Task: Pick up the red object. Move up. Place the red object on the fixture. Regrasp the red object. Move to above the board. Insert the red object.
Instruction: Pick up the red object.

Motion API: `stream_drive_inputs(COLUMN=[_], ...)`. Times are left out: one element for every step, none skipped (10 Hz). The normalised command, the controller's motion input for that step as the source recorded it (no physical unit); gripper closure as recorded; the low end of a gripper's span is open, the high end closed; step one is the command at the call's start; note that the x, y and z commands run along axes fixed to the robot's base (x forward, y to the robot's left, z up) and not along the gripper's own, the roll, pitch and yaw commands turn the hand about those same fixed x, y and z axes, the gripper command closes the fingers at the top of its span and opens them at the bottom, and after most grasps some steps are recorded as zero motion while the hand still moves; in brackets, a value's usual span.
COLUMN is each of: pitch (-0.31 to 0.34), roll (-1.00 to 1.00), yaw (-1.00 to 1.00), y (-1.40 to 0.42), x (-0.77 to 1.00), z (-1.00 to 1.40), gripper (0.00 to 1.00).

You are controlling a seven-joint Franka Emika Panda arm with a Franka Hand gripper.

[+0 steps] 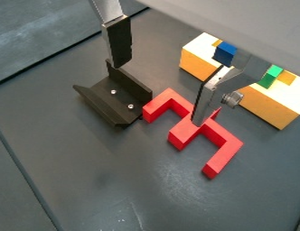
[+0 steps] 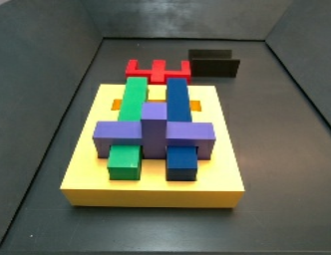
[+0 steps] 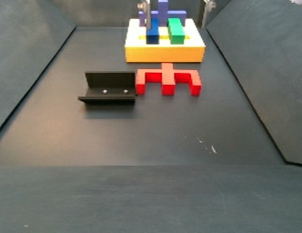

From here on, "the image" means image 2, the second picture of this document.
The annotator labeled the red E-shaped block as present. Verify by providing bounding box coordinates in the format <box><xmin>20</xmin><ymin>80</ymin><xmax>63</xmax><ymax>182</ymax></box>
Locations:
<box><xmin>126</xmin><ymin>60</ymin><xmax>190</xmax><ymax>85</ymax></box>

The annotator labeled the yellow square base board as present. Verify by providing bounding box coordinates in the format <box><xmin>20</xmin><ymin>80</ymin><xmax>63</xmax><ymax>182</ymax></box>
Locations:
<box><xmin>60</xmin><ymin>84</ymin><xmax>243</xmax><ymax>208</ymax></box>

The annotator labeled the purple cross-shaped block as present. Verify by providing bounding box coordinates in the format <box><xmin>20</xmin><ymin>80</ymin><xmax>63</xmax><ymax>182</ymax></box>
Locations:
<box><xmin>92</xmin><ymin>103</ymin><xmax>215</xmax><ymax>160</ymax></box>

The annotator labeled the blue long block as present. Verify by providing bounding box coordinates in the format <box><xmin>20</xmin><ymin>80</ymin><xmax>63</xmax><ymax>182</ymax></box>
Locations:
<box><xmin>164</xmin><ymin>78</ymin><xmax>197</xmax><ymax>181</ymax></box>

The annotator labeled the green long block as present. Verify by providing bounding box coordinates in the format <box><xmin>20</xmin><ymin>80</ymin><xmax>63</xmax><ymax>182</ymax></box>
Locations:
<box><xmin>107</xmin><ymin>77</ymin><xmax>148</xmax><ymax>180</ymax></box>

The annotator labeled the black angled bracket stand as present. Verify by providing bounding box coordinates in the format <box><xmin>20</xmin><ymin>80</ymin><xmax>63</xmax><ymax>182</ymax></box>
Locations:
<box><xmin>187</xmin><ymin>49</ymin><xmax>239</xmax><ymax>78</ymax></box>

